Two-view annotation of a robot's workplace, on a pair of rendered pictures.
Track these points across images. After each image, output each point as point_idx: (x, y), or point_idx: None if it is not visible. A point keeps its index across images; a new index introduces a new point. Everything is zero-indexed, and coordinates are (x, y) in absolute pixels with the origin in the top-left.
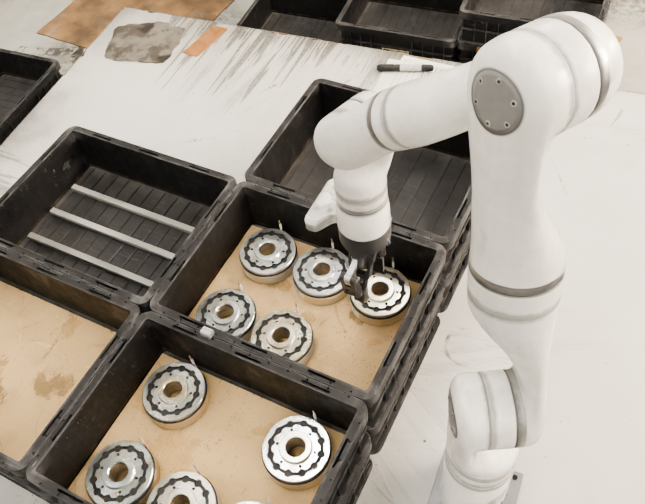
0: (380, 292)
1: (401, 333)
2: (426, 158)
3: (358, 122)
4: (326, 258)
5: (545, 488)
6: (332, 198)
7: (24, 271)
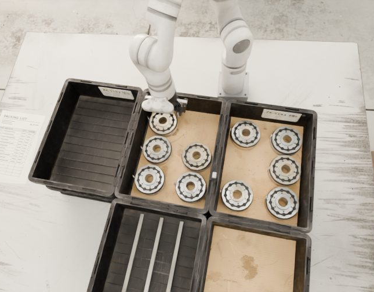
0: None
1: (192, 95)
2: (75, 124)
3: (167, 26)
4: (150, 148)
5: (216, 72)
6: (155, 101)
7: None
